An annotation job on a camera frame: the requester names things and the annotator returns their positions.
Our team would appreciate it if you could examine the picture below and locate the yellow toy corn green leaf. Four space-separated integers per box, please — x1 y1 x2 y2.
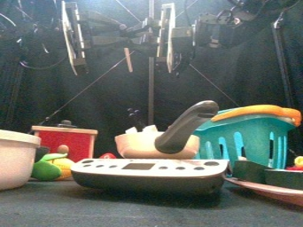
40 152 78 180

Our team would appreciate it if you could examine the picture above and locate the pink serving tray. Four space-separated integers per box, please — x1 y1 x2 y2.
226 176 303 207

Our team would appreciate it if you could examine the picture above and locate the white plastic bowl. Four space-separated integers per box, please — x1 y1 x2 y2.
0 129 43 192

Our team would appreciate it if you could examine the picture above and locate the yellow toy food piece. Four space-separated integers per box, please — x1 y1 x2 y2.
292 155 303 168

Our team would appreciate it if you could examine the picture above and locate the teal plastic basket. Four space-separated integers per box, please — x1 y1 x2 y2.
192 107 298 170

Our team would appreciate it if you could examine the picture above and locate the white toy induction stove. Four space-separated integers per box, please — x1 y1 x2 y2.
70 158 231 195

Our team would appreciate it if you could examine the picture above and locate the orange toy food piece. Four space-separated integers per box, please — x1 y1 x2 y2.
210 104 303 128

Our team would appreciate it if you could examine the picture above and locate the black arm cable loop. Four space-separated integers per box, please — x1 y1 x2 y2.
16 43 68 71

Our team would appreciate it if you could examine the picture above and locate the dark toy sushi roll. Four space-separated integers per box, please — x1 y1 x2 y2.
264 168 303 191

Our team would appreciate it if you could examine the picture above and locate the brown wooden knob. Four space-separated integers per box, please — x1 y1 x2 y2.
56 144 71 155

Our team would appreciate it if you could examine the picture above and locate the black vertical frame post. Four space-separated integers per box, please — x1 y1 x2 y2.
271 17 295 109

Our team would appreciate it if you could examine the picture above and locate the small red toy piece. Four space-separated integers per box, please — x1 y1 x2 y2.
99 152 119 160

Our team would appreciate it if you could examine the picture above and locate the white toy pan grey handle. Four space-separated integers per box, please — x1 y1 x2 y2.
114 100 220 160

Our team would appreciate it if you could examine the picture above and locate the green toy vegetable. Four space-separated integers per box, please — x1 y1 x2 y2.
31 159 64 182

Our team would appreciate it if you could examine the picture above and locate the red wooden toy box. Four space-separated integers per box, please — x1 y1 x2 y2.
31 119 99 163

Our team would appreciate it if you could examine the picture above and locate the dark toy figure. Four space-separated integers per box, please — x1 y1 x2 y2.
126 107 144 131

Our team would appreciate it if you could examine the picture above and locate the vertical metal frame pole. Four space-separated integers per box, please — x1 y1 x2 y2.
148 0 156 126

